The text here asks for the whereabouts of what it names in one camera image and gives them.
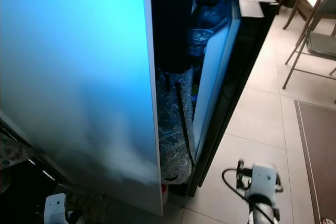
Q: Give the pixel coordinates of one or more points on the grey metal folding chair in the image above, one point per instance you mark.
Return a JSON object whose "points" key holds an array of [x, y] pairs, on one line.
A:
{"points": [[323, 43]]}

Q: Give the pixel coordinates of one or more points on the white bottle red cap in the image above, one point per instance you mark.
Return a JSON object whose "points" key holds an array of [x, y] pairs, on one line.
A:
{"points": [[166, 187]]}

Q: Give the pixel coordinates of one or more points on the clear plastic food bags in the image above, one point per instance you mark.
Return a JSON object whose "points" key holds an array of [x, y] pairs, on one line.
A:
{"points": [[207, 27]]}

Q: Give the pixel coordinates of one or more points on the white fridge door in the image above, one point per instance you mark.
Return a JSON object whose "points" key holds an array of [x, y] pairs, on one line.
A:
{"points": [[79, 51]]}

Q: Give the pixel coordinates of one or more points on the floral patterned cloth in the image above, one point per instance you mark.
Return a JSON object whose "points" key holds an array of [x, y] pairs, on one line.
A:
{"points": [[13, 150]]}

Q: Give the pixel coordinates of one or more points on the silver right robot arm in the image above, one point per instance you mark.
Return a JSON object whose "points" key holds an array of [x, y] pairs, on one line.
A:
{"points": [[262, 211]]}

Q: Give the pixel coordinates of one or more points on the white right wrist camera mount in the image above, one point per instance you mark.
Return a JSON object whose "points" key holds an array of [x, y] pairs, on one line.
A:
{"points": [[264, 179]]}

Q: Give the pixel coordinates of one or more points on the black fridge body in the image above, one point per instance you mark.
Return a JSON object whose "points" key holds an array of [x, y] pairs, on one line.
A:
{"points": [[170, 14]]}

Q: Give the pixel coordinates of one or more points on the clear bubble wrap sheet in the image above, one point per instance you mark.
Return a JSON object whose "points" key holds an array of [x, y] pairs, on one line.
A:
{"points": [[170, 140]]}

